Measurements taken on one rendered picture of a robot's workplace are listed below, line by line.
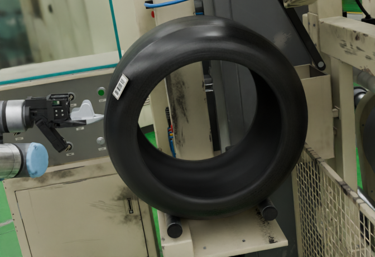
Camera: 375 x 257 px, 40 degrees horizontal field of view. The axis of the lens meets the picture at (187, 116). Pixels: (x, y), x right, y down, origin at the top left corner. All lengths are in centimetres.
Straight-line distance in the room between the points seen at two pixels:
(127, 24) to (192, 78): 315
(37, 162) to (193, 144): 62
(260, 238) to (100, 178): 78
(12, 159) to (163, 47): 47
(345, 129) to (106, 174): 94
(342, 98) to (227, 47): 61
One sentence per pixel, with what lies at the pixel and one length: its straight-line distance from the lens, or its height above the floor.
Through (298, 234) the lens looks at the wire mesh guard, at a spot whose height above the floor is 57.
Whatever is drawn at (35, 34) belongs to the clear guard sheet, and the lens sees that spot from 201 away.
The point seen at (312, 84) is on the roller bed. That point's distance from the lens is 176.
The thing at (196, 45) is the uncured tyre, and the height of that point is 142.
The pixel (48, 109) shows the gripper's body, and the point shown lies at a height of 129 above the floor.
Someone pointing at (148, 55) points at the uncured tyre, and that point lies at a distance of 134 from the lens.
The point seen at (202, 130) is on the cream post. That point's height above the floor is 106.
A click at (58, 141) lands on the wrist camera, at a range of 150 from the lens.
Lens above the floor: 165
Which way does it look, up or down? 18 degrees down
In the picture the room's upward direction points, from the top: 8 degrees counter-clockwise
